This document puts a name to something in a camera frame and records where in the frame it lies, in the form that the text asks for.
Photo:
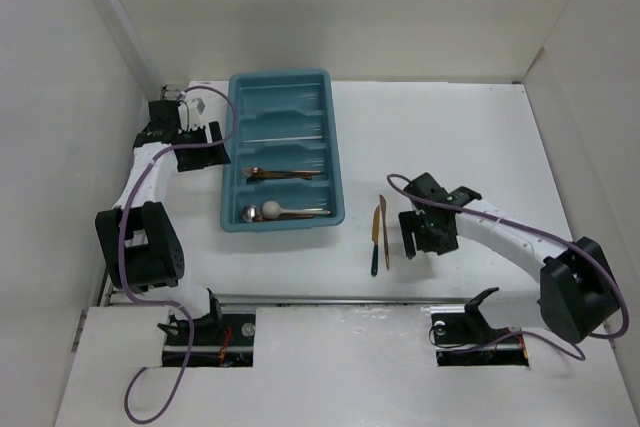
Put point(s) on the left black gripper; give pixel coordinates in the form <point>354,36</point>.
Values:
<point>211,155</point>

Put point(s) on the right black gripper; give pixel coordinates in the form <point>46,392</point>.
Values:
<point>409,222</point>

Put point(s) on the silver spoon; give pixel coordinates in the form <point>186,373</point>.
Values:
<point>251,213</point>

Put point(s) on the copper spoon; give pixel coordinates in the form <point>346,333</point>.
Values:
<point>285,216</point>

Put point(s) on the white spoon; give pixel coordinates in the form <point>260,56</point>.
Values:
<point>272,209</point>

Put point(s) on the copper fork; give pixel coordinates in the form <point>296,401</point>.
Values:
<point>280,177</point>

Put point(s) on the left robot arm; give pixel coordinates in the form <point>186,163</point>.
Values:
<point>137,238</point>

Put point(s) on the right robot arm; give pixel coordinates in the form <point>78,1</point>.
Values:
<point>578,296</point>

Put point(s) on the copper knife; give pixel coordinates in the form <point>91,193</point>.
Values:
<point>383,216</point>

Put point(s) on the blue plastic cutlery tray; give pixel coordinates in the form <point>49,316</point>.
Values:
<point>282,103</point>

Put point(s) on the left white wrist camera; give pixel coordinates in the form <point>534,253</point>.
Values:
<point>190,114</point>

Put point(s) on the gold knife green handle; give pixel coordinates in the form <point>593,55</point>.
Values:
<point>375,240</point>

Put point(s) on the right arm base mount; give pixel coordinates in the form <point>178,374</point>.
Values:
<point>461,340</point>

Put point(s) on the front aluminium rail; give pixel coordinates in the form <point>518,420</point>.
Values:
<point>288,301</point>

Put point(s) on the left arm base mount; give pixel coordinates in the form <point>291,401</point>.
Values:
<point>223,339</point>

